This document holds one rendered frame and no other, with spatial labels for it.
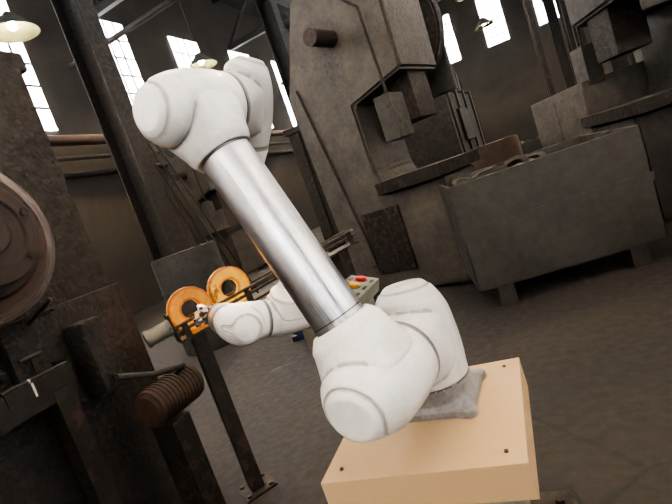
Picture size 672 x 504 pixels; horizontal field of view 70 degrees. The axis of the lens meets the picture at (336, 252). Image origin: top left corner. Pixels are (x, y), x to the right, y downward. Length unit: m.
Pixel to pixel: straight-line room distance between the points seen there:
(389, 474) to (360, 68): 3.03
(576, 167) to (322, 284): 2.22
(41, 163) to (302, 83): 2.38
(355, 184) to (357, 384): 3.01
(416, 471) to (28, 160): 1.59
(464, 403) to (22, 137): 1.64
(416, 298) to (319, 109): 2.98
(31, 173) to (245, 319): 1.03
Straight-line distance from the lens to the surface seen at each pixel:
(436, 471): 0.91
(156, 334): 1.71
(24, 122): 2.01
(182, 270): 4.14
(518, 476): 0.90
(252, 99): 1.00
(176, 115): 0.87
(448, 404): 1.04
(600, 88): 4.35
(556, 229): 2.88
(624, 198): 2.98
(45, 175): 1.97
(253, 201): 0.85
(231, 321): 1.21
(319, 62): 3.81
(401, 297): 0.96
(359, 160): 3.66
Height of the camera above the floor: 0.92
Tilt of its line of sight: 7 degrees down
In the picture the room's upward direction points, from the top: 19 degrees counter-clockwise
